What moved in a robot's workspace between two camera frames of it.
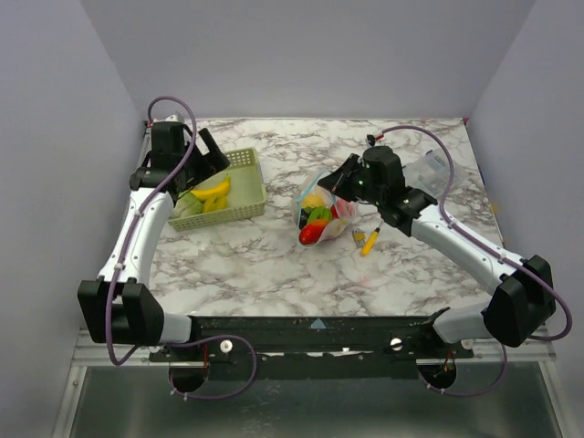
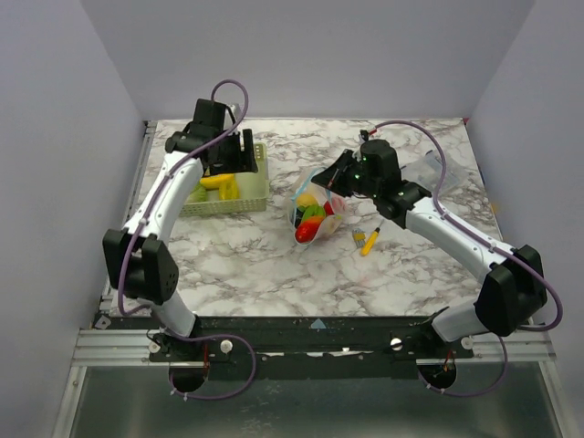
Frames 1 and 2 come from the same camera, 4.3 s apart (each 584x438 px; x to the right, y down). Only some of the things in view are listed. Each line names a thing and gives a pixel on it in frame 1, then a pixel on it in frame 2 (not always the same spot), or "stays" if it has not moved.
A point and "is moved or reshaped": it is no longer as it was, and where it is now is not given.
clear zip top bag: (319, 215) is moved or reshaped
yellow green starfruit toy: (215, 203) -> (229, 191)
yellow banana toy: (215, 198) -> (213, 182)
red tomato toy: (346, 207) -> (328, 209)
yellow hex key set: (359, 236) stays
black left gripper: (212, 162) -> (243, 161)
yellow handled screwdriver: (369, 245) stays
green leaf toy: (321, 213) is moved or reshaped
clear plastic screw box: (432, 172) stays
